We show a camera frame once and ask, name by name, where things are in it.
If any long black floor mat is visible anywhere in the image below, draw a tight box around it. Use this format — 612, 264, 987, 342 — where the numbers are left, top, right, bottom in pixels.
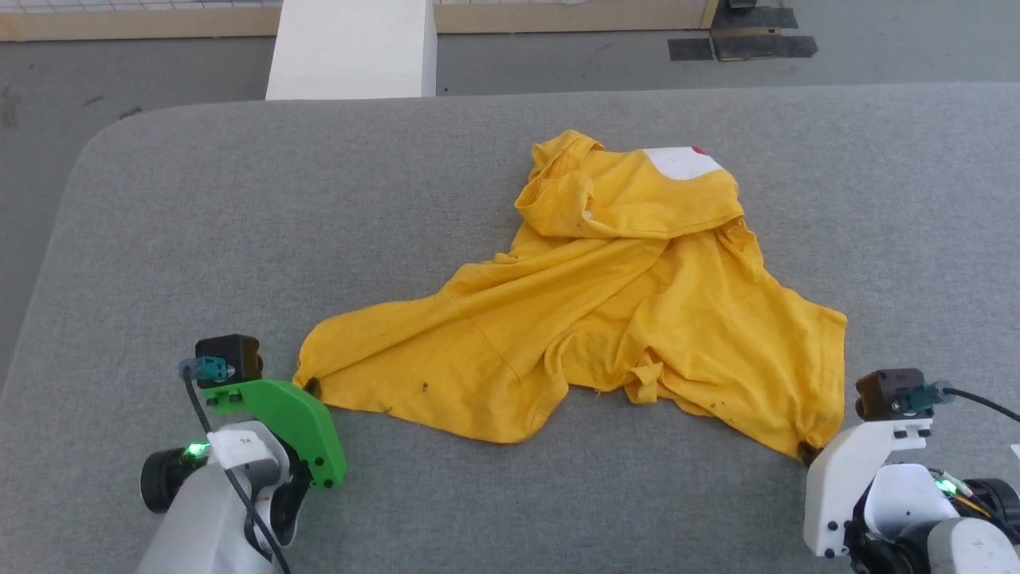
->
712, 33, 819, 62

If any lemon print partition screen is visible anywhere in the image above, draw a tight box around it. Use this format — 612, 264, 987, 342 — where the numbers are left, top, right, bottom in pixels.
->
0, 0, 720, 42

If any grey fabric sofa seat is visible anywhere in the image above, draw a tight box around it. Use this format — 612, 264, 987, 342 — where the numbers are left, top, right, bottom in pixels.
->
0, 82, 1020, 574

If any white rectangular box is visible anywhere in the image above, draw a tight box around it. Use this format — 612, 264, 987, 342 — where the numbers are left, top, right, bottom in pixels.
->
265, 0, 438, 100

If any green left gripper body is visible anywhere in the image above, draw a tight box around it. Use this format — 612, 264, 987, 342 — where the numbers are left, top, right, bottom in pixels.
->
202, 379, 348, 489

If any small black floor mat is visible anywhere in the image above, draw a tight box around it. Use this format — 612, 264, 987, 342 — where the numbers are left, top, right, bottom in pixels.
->
668, 37, 715, 62

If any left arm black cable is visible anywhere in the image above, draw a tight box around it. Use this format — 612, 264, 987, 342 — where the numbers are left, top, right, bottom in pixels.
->
178, 356, 292, 574

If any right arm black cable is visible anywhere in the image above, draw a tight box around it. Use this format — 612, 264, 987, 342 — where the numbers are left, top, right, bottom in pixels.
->
900, 380, 1020, 424

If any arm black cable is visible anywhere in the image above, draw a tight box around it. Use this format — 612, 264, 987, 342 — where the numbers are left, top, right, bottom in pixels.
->
178, 356, 292, 574
900, 380, 1020, 424

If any yellow t-shirt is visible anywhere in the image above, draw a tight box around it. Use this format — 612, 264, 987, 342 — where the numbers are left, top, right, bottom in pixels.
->
292, 130, 849, 462

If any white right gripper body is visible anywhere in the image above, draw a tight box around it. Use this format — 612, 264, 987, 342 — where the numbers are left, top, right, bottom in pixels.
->
802, 419, 933, 560

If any dark grey floor plate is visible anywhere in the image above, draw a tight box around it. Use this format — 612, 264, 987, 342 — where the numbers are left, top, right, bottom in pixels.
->
711, 6, 798, 32

